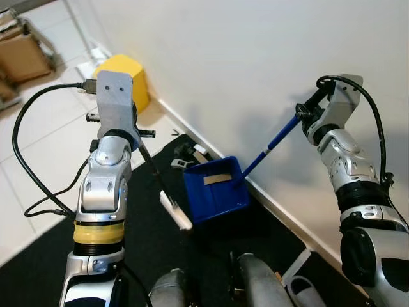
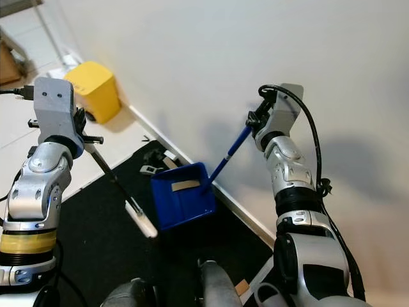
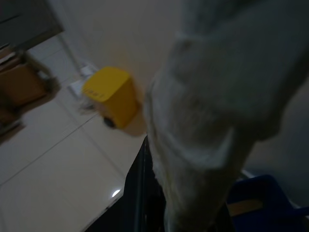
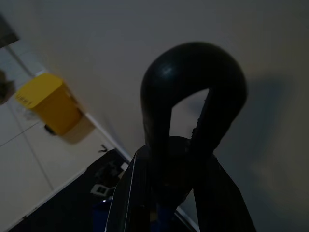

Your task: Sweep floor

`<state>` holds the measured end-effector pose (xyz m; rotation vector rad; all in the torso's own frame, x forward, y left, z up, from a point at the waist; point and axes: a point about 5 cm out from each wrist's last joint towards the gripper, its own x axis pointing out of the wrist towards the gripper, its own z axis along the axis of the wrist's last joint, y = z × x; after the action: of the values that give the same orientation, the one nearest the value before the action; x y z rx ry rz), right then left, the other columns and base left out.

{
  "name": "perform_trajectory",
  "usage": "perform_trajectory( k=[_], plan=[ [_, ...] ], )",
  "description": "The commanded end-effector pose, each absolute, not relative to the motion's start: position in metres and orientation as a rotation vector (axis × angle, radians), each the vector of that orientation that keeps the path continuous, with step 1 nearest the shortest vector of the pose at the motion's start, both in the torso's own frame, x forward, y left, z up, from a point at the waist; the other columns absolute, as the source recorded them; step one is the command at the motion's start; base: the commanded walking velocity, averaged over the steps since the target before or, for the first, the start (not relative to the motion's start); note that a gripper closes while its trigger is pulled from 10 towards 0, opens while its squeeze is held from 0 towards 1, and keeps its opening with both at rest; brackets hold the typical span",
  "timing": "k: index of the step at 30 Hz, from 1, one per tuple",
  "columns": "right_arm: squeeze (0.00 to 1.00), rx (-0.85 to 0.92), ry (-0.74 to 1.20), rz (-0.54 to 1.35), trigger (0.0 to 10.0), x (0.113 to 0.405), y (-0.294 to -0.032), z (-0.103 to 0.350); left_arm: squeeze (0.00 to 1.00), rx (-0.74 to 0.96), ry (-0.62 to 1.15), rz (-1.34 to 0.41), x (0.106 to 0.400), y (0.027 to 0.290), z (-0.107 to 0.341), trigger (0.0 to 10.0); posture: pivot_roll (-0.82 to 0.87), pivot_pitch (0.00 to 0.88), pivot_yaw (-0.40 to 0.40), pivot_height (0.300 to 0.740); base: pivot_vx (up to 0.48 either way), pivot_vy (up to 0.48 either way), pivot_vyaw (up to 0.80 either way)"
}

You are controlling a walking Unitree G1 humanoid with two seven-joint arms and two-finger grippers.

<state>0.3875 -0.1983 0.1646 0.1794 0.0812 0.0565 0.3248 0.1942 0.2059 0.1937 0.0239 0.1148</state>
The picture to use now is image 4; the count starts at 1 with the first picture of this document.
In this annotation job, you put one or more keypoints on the small black twig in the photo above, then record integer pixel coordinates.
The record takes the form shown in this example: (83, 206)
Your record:
(103, 148)

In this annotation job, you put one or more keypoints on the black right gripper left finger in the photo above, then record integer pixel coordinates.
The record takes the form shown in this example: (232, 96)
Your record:
(130, 193)

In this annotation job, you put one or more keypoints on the black floor mat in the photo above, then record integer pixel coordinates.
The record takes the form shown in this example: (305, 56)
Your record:
(72, 207)

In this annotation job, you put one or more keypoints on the yellow waste bin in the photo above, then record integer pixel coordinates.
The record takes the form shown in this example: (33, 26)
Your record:
(48, 104)

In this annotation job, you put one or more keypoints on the white paper tag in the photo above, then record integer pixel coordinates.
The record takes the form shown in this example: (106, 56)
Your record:
(99, 189)

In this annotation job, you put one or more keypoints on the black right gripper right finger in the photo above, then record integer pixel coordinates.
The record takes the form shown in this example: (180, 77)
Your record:
(217, 205)

